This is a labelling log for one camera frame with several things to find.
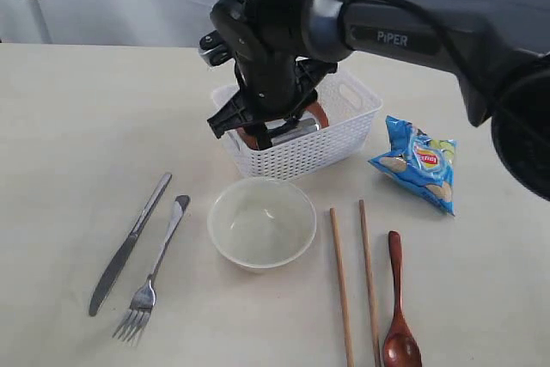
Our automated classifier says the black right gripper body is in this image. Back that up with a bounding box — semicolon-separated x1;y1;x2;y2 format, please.
235;55;338;125

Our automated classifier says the terracotta brown plate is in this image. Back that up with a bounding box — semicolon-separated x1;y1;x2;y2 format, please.
237;102;329;150

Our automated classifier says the stainless steel cup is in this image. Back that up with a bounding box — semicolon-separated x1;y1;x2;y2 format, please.
266;113;321;147

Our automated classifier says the speckled beige ceramic bowl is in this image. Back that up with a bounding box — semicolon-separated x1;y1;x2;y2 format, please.
207;176;317;273

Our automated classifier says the wooden chopstick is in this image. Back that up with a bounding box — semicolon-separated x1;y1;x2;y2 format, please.
358;199;382;367
329;207;355;367

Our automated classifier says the blue potato chips bag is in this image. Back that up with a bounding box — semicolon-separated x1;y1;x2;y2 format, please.
369;115;457;216

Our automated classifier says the stainless steel fork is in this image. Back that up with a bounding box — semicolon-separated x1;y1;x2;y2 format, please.
112;195;191;342

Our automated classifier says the brown wooden handled spoon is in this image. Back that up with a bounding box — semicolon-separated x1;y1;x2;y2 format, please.
382;230;422;367

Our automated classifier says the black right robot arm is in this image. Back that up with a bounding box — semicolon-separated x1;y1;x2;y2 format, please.
200;0;549;199

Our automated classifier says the white perforated plastic basket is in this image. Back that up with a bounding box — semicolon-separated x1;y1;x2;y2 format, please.
221;69;382;180

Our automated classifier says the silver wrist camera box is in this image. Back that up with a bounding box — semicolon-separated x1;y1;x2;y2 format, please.
198;30;233;67

